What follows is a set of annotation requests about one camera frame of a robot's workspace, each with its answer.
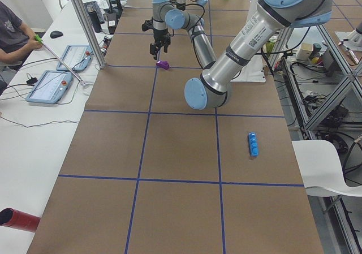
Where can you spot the purple trapezoid block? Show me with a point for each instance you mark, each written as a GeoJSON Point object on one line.
{"type": "Point", "coordinates": [163, 64]}

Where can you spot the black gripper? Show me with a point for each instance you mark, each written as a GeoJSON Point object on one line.
{"type": "Point", "coordinates": [159, 35]}

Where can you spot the brown paper table cover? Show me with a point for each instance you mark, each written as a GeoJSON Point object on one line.
{"type": "Point", "coordinates": [181, 129]}

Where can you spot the black computer mouse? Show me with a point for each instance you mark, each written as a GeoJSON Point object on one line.
{"type": "Point", "coordinates": [56, 34]}

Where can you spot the white chair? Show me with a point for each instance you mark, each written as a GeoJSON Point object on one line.
{"type": "Point", "coordinates": [321, 169]}

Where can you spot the teach pendant tablet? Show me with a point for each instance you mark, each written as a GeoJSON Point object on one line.
{"type": "Point", "coordinates": [50, 87]}
{"type": "Point", "coordinates": [78, 57]}

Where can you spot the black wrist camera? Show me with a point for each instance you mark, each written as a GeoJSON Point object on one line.
{"type": "Point", "coordinates": [147, 25]}

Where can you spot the aluminium frame rack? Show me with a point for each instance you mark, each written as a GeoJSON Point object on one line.
{"type": "Point", "coordinates": [325, 97]}

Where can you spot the far teach pendant tablet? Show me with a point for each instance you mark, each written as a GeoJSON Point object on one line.
{"type": "Point", "coordinates": [78, 57]}

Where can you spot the red cylinder tube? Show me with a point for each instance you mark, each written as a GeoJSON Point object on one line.
{"type": "Point", "coordinates": [16, 219]}

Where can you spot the long blue brick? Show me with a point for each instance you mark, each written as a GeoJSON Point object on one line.
{"type": "Point", "coordinates": [253, 144]}

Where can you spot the black keyboard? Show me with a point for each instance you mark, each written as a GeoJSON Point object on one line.
{"type": "Point", "coordinates": [97, 9]}

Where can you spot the blue tape grid lines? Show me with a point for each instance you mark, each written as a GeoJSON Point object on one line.
{"type": "Point", "coordinates": [144, 141]}

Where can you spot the black water bottle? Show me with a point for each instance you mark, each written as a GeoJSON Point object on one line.
{"type": "Point", "coordinates": [94, 19]}

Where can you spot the seated person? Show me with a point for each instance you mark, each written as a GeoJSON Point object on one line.
{"type": "Point", "coordinates": [17, 39]}

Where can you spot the small beige box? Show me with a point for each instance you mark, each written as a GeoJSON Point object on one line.
{"type": "Point", "coordinates": [304, 51]}

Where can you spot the near teach pendant tablet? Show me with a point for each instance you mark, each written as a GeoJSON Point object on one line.
{"type": "Point", "coordinates": [50, 87]}

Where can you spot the aluminium frame post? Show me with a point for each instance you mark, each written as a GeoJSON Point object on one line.
{"type": "Point", "coordinates": [91, 36]}

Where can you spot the green handled reach stick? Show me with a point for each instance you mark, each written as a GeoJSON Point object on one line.
{"type": "Point", "coordinates": [82, 82]}

